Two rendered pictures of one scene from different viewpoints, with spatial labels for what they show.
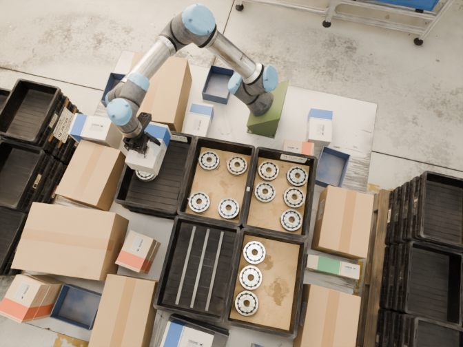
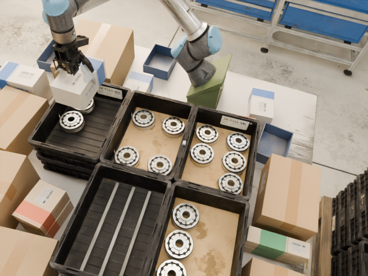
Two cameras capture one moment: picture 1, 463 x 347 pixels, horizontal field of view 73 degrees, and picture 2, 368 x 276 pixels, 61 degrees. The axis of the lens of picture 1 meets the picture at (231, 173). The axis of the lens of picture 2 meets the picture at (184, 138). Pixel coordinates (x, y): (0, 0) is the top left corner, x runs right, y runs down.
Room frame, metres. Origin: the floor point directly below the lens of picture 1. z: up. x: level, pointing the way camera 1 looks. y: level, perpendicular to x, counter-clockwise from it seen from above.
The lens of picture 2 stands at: (-0.34, 0.00, 2.00)
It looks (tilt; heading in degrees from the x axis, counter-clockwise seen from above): 55 degrees down; 354
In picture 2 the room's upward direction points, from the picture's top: 9 degrees clockwise
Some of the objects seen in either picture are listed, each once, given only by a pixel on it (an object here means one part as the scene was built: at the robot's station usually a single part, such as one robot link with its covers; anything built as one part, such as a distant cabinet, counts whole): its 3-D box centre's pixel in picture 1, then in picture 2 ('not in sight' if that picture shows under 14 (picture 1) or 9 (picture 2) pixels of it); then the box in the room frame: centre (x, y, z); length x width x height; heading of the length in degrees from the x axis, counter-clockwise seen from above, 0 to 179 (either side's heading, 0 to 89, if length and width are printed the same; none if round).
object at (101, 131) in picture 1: (93, 130); (22, 80); (0.76, 0.72, 0.83); 0.20 x 0.12 x 0.09; 78
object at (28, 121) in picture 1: (45, 124); not in sight; (1.05, 1.29, 0.37); 0.40 x 0.30 x 0.45; 164
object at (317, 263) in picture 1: (331, 266); (276, 243); (0.04, -0.46, 0.79); 0.24 x 0.06 x 0.06; 76
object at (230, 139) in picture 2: (297, 175); (238, 141); (0.47, -0.32, 0.86); 0.10 x 0.10 x 0.01
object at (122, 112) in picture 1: (122, 115); (58, 10); (0.52, 0.35, 1.41); 0.09 x 0.08 x 0.11; 161
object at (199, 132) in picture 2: (268, 170); (207, 133); (0.50, -0.18, 0.86); 0.10 x 0.10 x 0.01
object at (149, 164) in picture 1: (149, 147); (80, 80); (0.54, 0.35, 1.09); 0.20 x 0.12 x 0.09; 164
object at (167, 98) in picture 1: (157, 96); (97, 61); (0.98, 0.40, 0.80); 0.40 x 0.30 x 0.20; 170
